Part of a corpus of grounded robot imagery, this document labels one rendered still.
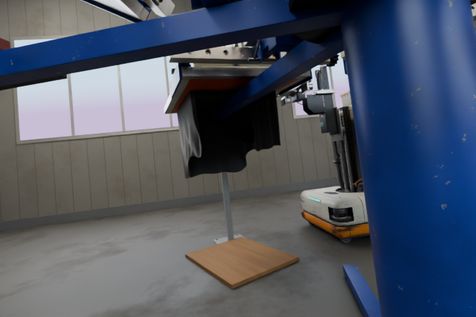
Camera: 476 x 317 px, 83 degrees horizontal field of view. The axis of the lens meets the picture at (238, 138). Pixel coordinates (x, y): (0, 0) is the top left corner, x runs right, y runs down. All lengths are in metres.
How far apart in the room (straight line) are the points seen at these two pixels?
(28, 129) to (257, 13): 4.21
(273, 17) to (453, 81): 0.31
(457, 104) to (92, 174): 4.09
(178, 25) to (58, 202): 3.99
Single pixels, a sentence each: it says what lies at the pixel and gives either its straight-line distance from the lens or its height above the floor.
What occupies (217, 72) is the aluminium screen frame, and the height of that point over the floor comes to 0.97.
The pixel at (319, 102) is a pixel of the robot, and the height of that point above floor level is 0.95.
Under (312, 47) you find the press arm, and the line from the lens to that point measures 0.76.
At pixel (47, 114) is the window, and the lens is 4.50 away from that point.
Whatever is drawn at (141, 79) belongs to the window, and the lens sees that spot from 4.22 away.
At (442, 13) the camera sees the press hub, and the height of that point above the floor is 0.80.
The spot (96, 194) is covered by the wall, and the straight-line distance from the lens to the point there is 4.25.
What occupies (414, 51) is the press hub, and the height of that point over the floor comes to 0.75.
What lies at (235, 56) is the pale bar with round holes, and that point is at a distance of 1.06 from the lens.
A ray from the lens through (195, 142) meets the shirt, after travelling 1.31.
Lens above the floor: 0.63
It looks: 4 degrees up
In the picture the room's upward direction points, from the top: 6 degrees counter-clockwise
